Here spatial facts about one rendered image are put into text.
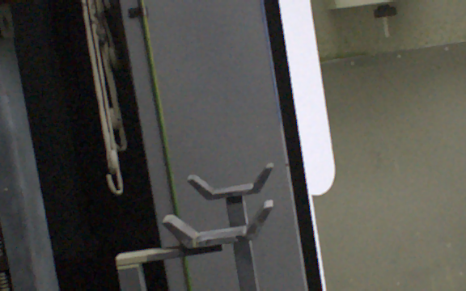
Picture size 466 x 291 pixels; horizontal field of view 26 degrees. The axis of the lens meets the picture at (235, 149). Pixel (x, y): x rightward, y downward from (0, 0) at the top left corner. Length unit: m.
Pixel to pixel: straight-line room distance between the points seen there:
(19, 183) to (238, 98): 0.52
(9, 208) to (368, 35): 2.43
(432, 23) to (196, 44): 1.97
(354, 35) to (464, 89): 0.37
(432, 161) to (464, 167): 0.09
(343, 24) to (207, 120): 1.91
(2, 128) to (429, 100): 2.40
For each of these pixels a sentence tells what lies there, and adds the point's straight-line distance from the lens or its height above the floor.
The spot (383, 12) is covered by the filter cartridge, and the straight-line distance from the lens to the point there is 2.94.
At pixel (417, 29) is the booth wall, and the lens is 3.19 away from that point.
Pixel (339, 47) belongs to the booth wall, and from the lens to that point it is 3.17.
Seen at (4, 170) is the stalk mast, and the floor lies 1.16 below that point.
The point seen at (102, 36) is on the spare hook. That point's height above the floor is 1.26.
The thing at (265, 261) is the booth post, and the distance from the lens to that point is 1.31.
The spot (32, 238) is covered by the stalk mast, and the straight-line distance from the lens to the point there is 0.82.
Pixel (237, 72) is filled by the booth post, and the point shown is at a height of 1.19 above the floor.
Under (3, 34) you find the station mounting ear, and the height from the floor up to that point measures 1.27.
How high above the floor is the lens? 1.24
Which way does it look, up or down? 7 degrees down
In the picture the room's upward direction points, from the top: 9 degrees counter-clockwise
